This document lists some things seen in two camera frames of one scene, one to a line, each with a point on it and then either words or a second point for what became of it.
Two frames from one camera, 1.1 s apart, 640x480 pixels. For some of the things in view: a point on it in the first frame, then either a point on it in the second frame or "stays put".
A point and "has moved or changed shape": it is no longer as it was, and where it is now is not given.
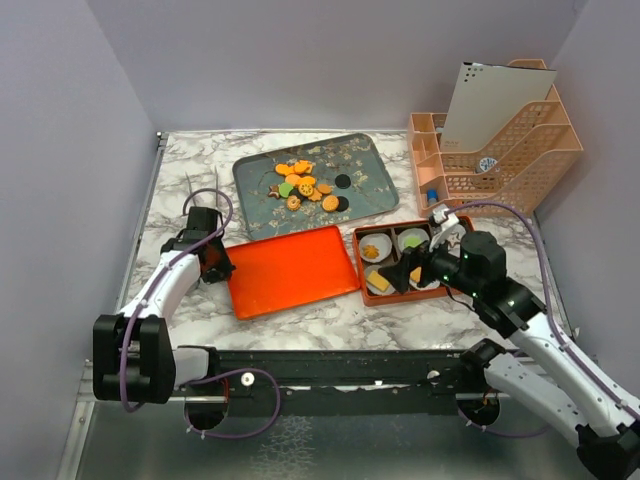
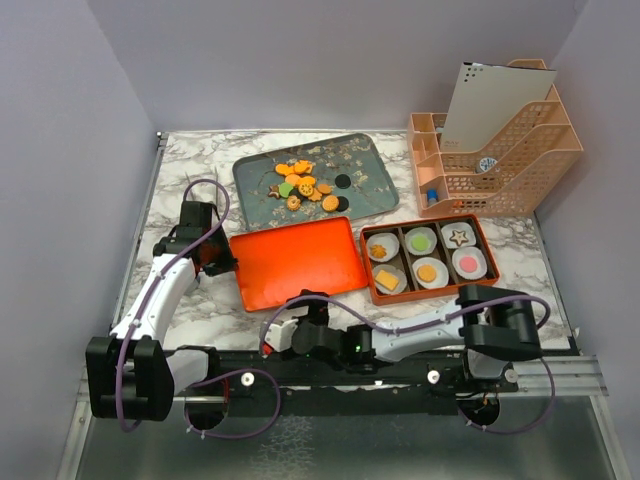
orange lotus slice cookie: (305, 189) stays put
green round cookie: (412, 240) has moved or changed shape
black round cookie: (342, 181) stays put
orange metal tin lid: (283, 271) has moved or changed shape
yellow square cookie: (377, 280) has moved or changed shape
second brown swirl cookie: (293, 203) stays put
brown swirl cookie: (370, 251) has moved or changed shape
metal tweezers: (190, 189) stays put
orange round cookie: (416, 274) has moved or changed shape
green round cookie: (284, 189) stays put
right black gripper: (398, 271) to (317, 309)
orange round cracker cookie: (330, 203) stays put
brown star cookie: (274, 191) stays put
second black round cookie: (343, 203) stays put
